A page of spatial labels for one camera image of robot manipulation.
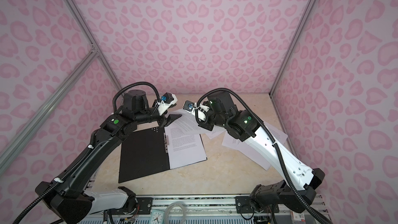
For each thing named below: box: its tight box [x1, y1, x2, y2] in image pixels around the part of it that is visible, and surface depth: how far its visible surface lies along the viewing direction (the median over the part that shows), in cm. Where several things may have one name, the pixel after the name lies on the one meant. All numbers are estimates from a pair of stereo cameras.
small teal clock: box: [149, 209, 166, 224], surface depth 70 cm
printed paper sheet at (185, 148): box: [167, 128, 208, 170], surface depth 95 cm
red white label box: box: [290, 210, 307, 223], surface depth 70 cm
